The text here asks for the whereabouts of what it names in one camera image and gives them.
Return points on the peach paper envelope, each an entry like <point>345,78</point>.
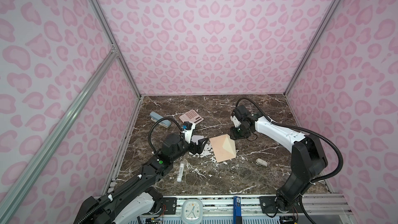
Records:
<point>223,147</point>

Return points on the white analog clock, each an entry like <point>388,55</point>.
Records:
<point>192,211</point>

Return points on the pink calculator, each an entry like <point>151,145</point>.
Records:
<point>191,116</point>

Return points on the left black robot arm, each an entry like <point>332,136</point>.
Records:
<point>137,196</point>

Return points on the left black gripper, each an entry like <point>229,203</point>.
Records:
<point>200,147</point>

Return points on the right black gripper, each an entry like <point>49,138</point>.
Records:
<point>233,135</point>

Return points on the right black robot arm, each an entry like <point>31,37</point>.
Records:
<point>308,158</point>

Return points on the small beige eraser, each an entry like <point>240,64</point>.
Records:
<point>261,162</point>

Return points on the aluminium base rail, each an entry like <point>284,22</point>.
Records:
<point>256,209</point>

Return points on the white glue stick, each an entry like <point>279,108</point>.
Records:
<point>180,172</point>

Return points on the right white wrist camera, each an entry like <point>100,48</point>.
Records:
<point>235,121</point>

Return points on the green bordered floral letter card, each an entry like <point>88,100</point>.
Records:
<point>195,138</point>

